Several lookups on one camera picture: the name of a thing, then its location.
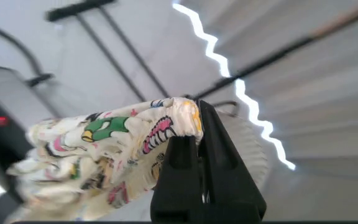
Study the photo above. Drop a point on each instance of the black clothes rack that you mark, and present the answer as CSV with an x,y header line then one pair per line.
x,y
79,7

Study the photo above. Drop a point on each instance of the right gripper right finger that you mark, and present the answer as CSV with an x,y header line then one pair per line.
x,y
222,174

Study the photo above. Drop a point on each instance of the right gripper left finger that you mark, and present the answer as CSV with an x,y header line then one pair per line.
x,y
179,180

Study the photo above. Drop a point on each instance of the cream printed garment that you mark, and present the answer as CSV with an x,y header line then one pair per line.
x,y
110,146

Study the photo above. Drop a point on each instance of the white curtain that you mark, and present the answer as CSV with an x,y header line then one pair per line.
x,y
322,93

